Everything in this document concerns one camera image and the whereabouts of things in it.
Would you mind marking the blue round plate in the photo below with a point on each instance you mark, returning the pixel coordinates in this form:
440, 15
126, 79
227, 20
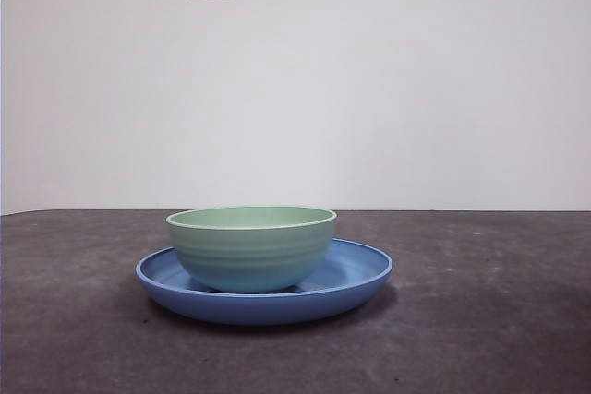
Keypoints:
258, 308

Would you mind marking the green ribbed bowl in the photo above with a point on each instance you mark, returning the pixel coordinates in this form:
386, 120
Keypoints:
251, 255

